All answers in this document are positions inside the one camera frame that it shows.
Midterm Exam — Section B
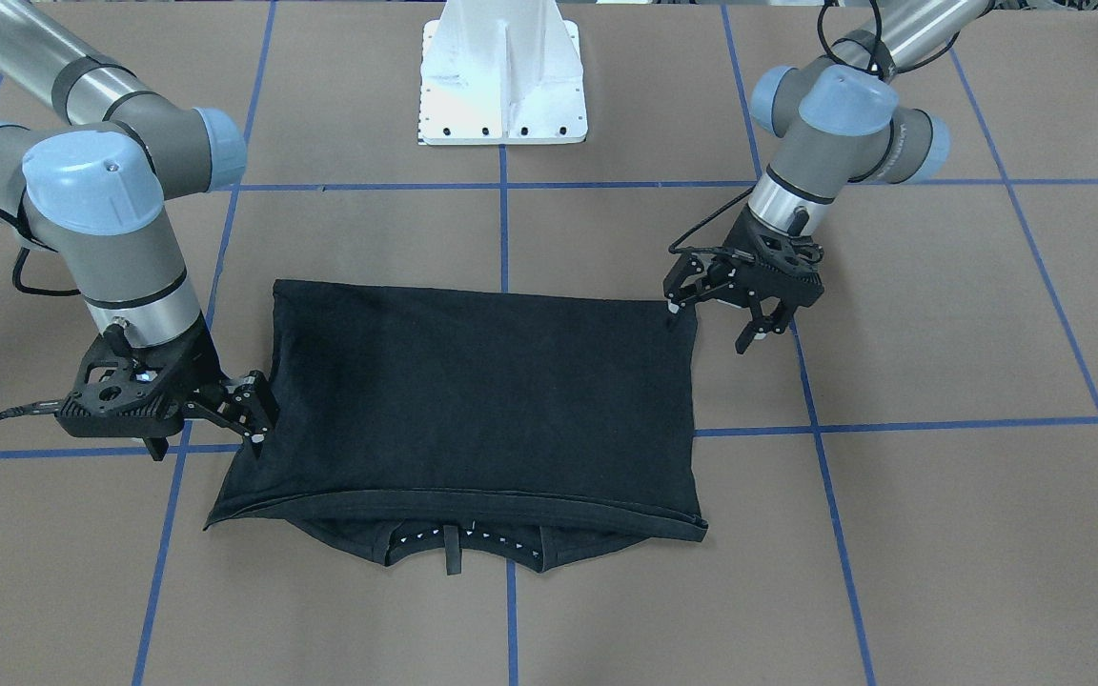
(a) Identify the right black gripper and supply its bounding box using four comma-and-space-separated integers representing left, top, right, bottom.
82, 318, 279, 463

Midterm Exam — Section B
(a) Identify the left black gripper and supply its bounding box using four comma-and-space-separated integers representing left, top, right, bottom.
663, 205, 813, 355

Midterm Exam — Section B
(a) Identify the black printed t-shirt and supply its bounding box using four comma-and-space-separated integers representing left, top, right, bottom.
206, 279, 707, 573

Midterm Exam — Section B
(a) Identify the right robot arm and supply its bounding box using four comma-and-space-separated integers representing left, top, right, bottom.
0, 1, 279, 461

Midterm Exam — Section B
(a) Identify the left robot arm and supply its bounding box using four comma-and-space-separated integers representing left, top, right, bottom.
662, 1, 993, 353

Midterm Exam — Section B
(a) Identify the brown paper table cover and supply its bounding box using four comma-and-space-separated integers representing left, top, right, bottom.
0, 0, 1098, 686

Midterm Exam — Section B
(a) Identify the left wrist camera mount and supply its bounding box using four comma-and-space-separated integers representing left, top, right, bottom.
733, 252, 824, 307

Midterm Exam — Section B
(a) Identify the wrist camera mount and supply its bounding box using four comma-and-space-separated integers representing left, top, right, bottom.
55, 360, 184, 439
733, 252, 824, 307

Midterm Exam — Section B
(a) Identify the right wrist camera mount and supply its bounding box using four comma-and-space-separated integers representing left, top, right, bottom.
55, 360, 184, 439

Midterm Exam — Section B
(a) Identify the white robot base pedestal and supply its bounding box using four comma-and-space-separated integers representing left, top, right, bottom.
417, 1, 589, 145

